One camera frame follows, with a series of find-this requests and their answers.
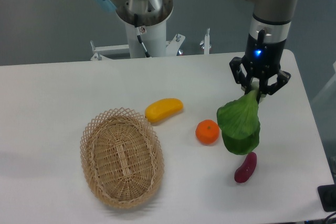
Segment white metal base frame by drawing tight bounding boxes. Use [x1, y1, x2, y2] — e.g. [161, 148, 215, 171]
[90, 28, 212, 61]

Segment green leafy vegetable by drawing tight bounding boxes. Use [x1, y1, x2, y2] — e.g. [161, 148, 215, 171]
[216, 90, 260, 155]

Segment woven wicker basket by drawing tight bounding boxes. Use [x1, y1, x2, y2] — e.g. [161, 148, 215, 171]
[80, 108, 164, 209]

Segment yellow mango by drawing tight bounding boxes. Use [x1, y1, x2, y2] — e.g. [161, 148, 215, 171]
[145, 98, 184, 123]

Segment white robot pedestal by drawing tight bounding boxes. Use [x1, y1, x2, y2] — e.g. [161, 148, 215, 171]
[117, 0, 173, 58]

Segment orange tangerine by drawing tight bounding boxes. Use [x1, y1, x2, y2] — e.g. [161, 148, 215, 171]
[195, 120, 219, 145]

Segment purple sweet potato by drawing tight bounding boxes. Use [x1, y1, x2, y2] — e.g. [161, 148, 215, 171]
[234, 152, 257, 184]

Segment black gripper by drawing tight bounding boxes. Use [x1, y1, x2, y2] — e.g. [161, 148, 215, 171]
[229, 35, 291, 103]

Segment black cable on pedestal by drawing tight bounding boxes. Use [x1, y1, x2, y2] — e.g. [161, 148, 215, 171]
[133, 14, 151, 58]

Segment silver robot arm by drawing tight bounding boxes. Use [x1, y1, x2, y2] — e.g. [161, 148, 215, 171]
[95, 0, 297, 98]

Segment black device at table edge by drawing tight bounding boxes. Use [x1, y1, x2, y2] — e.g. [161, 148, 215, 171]
[317, 184, 335, 212]

